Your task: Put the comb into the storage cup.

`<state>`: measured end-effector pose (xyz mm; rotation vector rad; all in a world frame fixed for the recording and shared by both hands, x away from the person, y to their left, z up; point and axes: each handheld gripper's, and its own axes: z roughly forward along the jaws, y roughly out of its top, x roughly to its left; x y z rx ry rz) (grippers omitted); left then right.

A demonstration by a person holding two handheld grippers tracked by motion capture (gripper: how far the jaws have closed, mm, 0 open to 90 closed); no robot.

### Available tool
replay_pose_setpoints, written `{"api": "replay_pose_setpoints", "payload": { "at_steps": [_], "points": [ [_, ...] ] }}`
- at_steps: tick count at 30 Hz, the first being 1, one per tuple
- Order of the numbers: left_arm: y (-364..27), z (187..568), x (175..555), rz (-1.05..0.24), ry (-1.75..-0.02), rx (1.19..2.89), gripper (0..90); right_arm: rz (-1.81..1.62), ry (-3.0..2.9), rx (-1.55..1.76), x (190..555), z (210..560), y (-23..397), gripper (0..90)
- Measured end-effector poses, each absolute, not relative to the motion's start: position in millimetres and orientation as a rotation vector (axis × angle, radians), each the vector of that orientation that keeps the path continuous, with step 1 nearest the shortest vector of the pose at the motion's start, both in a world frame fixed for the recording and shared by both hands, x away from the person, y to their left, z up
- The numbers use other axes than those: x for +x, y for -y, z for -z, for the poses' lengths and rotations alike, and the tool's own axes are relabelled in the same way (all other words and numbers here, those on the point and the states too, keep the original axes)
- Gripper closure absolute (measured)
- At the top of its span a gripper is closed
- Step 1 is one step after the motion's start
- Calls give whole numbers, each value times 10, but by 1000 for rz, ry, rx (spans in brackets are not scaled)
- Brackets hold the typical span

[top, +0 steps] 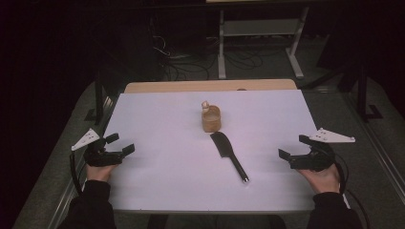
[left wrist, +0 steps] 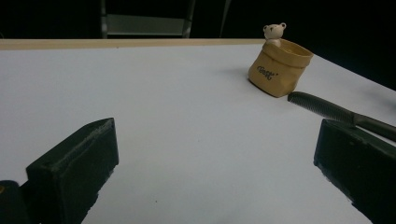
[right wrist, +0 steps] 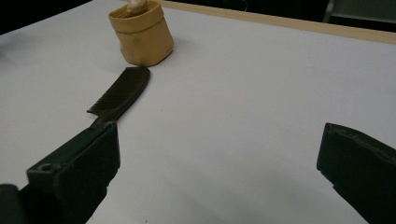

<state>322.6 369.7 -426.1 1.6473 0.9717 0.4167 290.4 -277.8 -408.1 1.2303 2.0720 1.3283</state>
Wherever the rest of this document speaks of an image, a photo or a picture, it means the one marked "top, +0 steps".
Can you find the person's right hand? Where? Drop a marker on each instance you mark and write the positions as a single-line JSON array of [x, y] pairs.
[[323, 181]]

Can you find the wooden utensil holder cup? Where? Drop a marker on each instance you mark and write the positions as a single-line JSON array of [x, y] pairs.
[[211, 122]]

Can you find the small wooden utensil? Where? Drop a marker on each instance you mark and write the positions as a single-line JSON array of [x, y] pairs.
[[205, 106]]

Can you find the person's left hand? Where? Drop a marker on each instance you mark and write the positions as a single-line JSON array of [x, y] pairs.
[[99, 173]]

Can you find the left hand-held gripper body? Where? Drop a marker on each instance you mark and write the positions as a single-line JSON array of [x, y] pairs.
[[102, 158]]

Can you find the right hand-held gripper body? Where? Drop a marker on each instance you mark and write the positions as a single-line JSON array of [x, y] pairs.
[[313, 161]]

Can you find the black metal stand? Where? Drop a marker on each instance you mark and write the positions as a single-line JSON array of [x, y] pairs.
[[363, 95], [99, 95]]

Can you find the white metal desk frame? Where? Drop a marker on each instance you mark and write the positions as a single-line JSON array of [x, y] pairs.
[[259, 28]]

